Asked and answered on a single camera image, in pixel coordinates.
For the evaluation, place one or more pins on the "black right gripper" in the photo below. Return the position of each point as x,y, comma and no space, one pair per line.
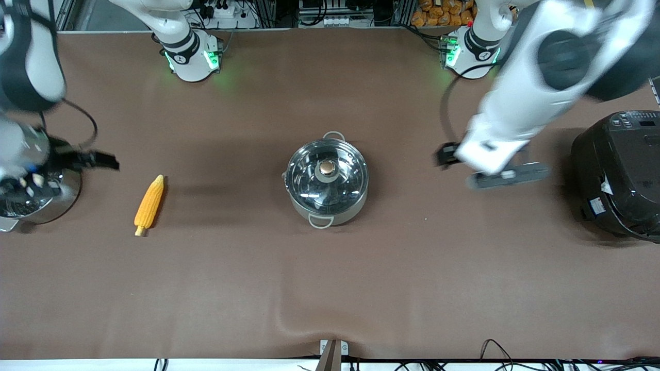
73,158

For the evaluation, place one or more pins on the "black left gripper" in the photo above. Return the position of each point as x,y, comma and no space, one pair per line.
446,154

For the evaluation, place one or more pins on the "yellow corn cob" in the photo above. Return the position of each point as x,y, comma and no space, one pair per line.
149,205

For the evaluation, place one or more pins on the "glass pot lid with knob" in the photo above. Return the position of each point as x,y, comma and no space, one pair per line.
327,175

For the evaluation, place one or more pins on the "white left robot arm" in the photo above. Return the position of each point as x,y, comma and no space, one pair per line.
518,100

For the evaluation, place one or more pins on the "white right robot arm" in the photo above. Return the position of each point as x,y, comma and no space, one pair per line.
186,51

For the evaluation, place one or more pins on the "shiny steel saucepan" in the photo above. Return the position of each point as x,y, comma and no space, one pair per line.
54,206

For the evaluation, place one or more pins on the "bag of orange buns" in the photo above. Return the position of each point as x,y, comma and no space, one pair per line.
443,14

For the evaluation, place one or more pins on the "brown table cloth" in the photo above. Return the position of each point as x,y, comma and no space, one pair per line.
330,288

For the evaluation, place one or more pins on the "black rice cooker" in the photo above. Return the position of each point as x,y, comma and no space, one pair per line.
621,175

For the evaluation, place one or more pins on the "white power strip with plugs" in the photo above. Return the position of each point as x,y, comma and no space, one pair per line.
227,13

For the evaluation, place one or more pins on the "metal table edge bracket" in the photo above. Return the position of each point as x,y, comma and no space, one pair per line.
333,353

